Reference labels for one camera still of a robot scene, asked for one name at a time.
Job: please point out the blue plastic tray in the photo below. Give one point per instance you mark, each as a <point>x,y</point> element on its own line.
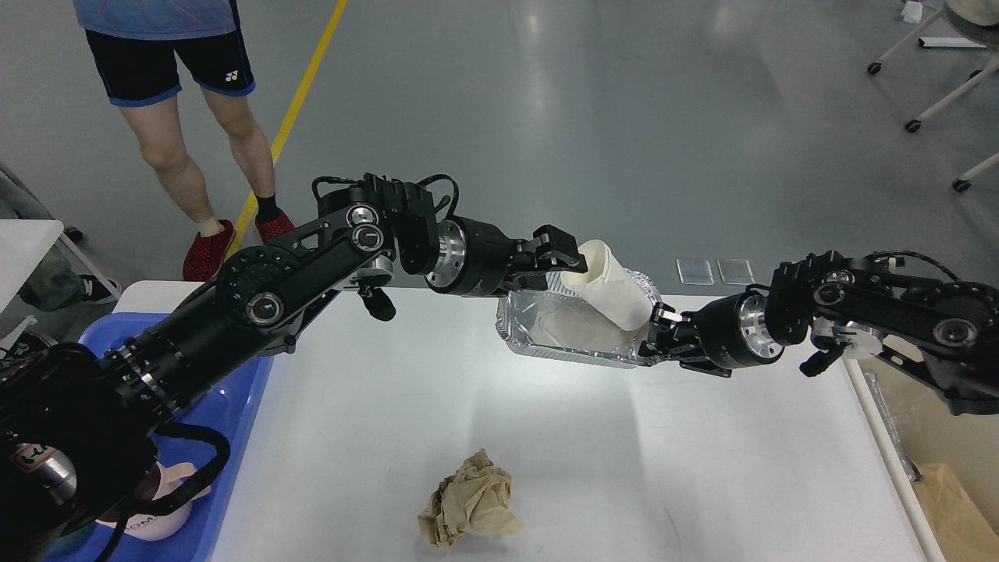
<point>229,408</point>

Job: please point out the black sneaker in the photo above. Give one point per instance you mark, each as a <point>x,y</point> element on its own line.
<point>30,342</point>

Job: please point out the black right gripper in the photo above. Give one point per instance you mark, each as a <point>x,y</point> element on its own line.
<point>731,333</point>

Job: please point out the clear floor plate left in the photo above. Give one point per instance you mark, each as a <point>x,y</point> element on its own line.
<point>695,271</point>

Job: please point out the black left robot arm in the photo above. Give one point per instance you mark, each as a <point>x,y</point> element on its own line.
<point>84,435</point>

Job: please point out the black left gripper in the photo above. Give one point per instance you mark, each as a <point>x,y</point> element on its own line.
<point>474,259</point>

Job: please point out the white side table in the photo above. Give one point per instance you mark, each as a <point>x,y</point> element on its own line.
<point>24,242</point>

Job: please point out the white paper cup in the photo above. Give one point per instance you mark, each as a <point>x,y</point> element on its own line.
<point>607,287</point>

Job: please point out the beige plastic bin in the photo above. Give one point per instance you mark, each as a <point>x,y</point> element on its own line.
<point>943,466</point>

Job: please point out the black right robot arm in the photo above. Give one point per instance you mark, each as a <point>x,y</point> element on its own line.
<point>941,333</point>

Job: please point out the aluminium foil tray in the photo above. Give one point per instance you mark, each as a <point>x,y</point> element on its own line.
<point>558,324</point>

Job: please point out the brown paper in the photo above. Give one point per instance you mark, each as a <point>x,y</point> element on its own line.
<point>475,500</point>

